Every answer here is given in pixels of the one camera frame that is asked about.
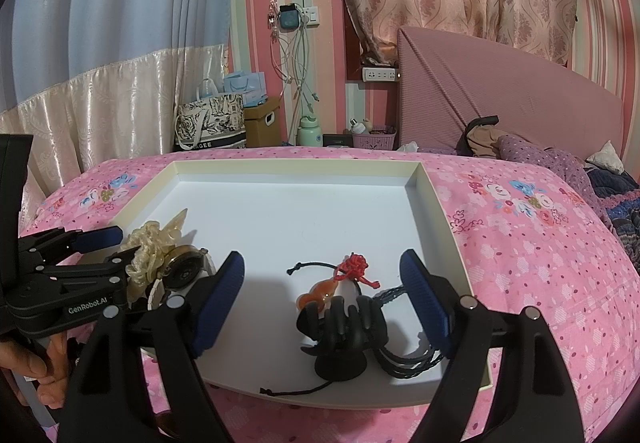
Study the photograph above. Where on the small black box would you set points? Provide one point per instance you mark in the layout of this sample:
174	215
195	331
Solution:
337	140

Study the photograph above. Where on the cream scrunchie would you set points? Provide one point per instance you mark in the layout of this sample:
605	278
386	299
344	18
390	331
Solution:
145	243

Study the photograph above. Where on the blue charger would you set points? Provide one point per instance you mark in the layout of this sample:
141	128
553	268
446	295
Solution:
288	18

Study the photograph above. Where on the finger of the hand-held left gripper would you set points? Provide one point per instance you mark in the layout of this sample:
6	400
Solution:
90	273
102	238

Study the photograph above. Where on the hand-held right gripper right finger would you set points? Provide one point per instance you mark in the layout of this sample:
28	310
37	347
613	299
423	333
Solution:
427	308

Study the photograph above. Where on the cream satin curtain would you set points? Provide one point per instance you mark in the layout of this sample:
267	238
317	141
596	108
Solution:
100	113

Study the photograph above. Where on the pink floral bedsheet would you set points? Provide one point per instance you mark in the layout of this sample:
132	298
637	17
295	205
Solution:
525	273

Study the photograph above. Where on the pink headboard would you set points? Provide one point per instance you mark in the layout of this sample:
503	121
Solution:
525	98

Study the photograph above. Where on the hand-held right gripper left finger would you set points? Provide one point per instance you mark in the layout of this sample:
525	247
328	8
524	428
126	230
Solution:
217	308

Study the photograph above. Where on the orange pendant charm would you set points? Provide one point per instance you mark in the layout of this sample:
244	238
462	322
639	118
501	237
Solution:
320	290

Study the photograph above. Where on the cardboard box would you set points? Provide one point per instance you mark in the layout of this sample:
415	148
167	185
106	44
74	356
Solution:
262	123

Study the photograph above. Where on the white pillow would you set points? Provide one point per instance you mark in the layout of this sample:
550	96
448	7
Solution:
607	158

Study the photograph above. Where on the brown and black clothing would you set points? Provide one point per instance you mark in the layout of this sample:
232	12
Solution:
482	140

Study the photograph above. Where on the purple dotted pillow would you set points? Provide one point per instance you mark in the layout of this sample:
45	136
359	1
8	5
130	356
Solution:
550	163

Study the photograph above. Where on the white light bulb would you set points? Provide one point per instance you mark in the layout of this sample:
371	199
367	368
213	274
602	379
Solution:
356	124

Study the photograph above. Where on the dark patterned blanket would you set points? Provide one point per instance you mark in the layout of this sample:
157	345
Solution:
620	208

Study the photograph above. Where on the printed tote bag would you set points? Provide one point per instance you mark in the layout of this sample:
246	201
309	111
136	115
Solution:
212	123

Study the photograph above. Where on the black hand-shaped jewelry stand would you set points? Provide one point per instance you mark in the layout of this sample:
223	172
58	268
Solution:
340	328

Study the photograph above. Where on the green water bottle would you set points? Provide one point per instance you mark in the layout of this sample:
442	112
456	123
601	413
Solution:
310	133

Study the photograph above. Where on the cream hair claw clip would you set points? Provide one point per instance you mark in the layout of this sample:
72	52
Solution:
176	225

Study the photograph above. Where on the white shallow tray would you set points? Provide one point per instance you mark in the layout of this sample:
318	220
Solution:
300	213

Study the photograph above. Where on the person's left hand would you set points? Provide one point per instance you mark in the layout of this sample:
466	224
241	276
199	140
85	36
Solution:
35	363

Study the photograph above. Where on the white power strip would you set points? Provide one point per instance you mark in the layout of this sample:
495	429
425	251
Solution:
380	74

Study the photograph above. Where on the pink plastic basket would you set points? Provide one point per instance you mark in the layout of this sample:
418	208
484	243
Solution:
374	139

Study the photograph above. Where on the light blue gift bag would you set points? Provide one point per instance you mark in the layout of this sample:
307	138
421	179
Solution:
247	85

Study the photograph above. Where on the white wall socket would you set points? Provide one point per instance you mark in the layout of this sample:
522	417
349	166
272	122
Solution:
311	16

